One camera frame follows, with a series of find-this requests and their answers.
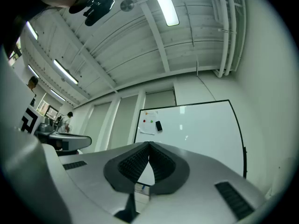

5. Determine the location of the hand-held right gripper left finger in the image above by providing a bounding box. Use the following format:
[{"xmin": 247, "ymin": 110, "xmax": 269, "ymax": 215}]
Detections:
[{"xmin": 58, "ymin": 141, "xmax": 150, "ymax": 216}]

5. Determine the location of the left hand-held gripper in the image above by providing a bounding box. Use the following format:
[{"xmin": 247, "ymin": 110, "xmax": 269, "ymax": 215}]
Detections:
[{"xmin": 0, "ymin": 48, "xmax": 40, "ymax": 136}]

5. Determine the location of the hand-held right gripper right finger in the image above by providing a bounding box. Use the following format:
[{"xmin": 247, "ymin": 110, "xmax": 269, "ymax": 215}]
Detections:
[{"xmin": 144, "ymin": 141, "xmax": 266, "ymax": 221}]

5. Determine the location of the long ceiling light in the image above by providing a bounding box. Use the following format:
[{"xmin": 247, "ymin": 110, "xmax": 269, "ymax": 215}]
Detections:
[
  {"xmin": 27, "ymin": 64, "xmax": 40, "ymax": 78},
  {"xmin": 53, "ymin": 59, "xmax": 79, "ymax": 85},
  {"xmin": 50, "ymin": 89, "xmax": 67, "ymax": 102},
  {"xmin": 149, "ymin": 0, "xmax": 180, "ymax": 27},
  {"xmin": 26, "ymin": 21, "xmax": 39, "ymax": 41}
]

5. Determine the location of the printed paper sheet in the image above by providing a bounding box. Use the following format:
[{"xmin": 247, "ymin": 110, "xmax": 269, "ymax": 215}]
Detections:
[{"xmin": 139, "ymin": 111, "xmax": 159, "ymax": 135}]

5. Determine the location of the curved grey desk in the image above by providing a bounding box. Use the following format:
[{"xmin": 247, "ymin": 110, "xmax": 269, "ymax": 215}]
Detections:
[{"xmin": 36, "ymin": 130, "xmax": 93, "ymax": 151}]

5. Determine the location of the person's dark clothing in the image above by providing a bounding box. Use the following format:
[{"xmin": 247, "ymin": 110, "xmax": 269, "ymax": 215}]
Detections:
[{"xmin": 0, "ymin": 0, "xmax": 51, "ymax": 56}]

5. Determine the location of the round metal ceiling disc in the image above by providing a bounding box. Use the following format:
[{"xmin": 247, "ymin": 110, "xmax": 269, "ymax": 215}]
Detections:
[{"xmin": 120, "ymin": 0, "xmax": 135, "ymax": 13}]

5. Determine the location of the white ceiling pipe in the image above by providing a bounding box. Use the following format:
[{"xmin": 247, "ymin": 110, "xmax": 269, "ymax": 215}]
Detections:
[
  {"xmin": 224, "ymin": 0, "xmax": 241, "ymax": 76},
  {"xmin": 214, "ymin": 0, "xmax": 230, "ymax": 77}
]

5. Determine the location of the white whiteboard with black frame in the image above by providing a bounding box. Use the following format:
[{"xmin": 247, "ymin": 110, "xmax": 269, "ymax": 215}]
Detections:
[{"xmin": 133, "ymin": 99, "xmax": 248, "ymax": 187}]

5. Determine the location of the black head-worn camera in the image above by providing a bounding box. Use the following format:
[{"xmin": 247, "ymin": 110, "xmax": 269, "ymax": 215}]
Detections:
[{"xmin": 68, "ymin": 0, "xmax": 117, "ymax": 27}]

